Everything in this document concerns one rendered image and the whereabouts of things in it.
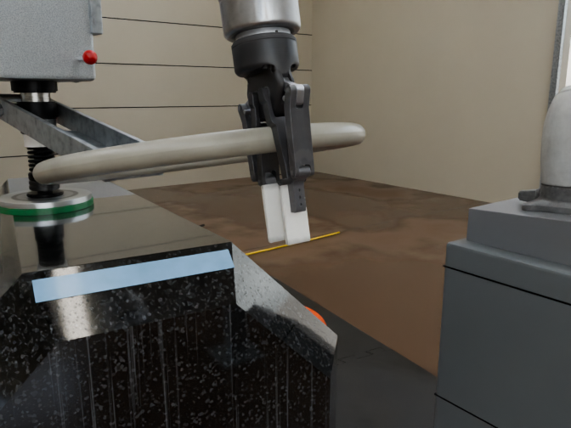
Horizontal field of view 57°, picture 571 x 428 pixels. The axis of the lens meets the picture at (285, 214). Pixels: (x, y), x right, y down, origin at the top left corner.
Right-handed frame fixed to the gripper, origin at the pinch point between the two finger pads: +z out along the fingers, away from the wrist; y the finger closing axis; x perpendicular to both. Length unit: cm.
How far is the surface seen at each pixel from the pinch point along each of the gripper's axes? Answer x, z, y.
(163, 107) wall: -180, -99, 593
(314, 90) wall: -416, -113, 607
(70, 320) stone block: 21.8, 13.4, 31.4
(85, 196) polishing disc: 9, -5, 82
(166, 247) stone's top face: 3.4, 6.1, 39.1
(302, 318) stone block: -22, 25, 38
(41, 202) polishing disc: 19, -5, 79
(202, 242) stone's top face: -3.6, 6.4, 39.0
